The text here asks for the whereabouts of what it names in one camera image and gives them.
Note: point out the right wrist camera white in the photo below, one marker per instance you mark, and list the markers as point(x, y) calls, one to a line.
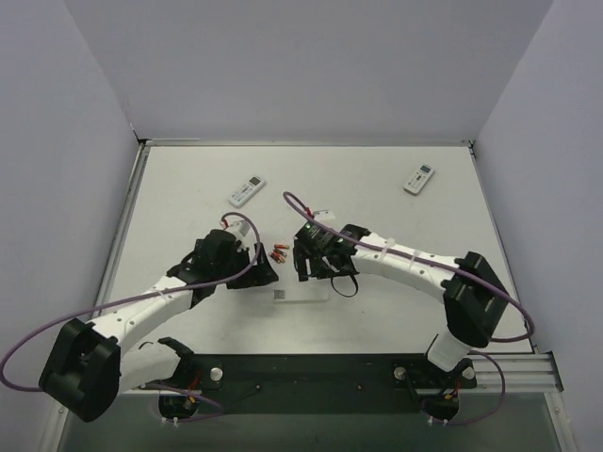
point(324, 216)

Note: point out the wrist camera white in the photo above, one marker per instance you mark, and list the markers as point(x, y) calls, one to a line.
point(324, 216)
point(241, 230)

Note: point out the aluminium front rail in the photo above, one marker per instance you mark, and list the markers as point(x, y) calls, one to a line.
point(524, 373)

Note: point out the red battery lower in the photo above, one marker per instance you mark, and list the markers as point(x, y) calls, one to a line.
point(277, 257)

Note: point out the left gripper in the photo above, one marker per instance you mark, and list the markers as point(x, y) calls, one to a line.
point(252, 271)

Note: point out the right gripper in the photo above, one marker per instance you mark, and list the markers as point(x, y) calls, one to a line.
point(307, 256)

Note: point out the white remote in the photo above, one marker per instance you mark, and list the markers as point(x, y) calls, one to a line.
point(301, 295)
point(418, 179)
point(246, 191)

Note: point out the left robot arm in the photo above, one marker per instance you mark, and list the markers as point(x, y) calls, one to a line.
point(92, 362)

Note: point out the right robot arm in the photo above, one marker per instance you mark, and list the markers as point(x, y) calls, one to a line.
point(473, 296)

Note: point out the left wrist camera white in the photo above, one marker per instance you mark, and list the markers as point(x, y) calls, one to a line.
point(241, 230)

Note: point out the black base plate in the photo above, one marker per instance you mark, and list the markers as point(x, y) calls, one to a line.
point(312, 383)

